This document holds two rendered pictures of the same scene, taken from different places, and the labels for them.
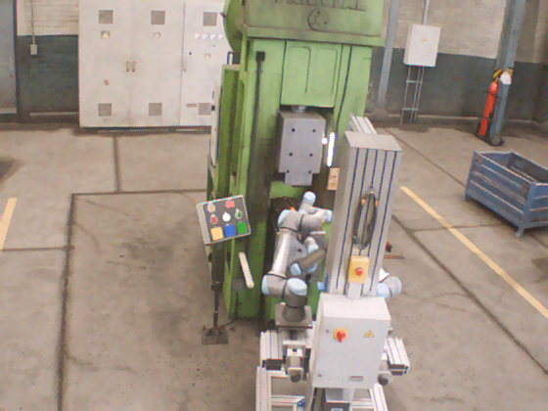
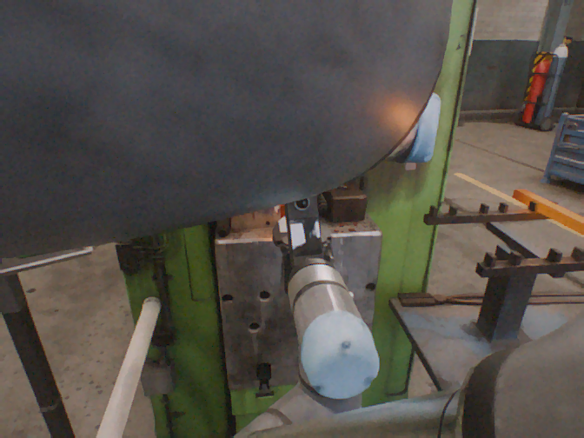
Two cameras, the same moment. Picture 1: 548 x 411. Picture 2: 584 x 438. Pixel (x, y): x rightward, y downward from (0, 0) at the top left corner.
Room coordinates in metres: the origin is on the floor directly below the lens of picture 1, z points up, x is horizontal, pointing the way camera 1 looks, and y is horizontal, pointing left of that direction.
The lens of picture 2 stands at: (3.09, -0.27, 1.29)
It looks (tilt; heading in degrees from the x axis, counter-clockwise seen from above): 25 degrees down; 6
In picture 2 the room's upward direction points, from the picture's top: straight up
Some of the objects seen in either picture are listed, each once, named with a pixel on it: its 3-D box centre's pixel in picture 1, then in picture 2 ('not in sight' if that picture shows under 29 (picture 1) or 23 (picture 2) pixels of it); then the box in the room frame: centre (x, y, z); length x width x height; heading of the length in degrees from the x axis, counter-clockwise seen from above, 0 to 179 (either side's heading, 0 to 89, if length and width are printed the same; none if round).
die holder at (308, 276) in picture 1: (290, 241); (286, 259); (4.09, -0.16, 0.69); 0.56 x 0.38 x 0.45; 13
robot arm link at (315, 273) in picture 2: not in sight; (320, 295); (3.49, -0.27, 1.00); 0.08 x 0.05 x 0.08; 103
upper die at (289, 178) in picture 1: (292, 168); not in sight; (4.07, -0.11, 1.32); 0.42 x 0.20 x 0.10; 13
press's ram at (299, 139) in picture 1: (300, 137); not in sight; (4.08, -0.15, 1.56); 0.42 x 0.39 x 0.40; 13
